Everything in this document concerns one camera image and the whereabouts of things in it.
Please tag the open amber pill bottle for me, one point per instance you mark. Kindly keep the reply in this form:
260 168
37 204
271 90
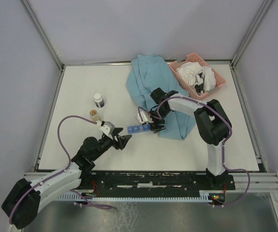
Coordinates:
95 116

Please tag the black object in basket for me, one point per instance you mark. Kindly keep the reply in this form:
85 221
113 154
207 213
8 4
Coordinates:
199 88

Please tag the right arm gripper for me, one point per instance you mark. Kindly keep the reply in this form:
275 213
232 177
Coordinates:
156 129

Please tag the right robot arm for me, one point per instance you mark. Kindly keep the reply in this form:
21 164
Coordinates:
213 125

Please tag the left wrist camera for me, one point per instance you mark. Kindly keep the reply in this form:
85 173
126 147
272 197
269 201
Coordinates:
107 128

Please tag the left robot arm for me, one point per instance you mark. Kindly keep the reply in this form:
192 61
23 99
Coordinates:
27 198

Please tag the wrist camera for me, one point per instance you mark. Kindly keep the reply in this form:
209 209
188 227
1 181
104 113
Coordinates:
144 118
107 128

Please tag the white cap pill bottle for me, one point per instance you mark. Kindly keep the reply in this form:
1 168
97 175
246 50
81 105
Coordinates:
99 101

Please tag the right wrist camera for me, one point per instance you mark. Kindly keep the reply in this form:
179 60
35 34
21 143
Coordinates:
144 118

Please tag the pink perforated plastic basket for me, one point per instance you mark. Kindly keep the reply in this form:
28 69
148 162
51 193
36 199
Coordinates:
194 57

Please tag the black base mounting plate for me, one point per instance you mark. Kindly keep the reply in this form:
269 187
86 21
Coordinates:
186 179

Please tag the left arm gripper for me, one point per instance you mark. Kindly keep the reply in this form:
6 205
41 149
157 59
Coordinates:
123 140

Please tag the light blue cloth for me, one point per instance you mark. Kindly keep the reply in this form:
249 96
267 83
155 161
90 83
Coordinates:
148 83

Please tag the white crumpled cloth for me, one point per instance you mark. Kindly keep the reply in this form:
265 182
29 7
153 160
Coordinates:
193 73

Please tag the blue weekly pill organizer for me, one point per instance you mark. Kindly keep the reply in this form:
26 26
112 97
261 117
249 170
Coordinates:
138 128

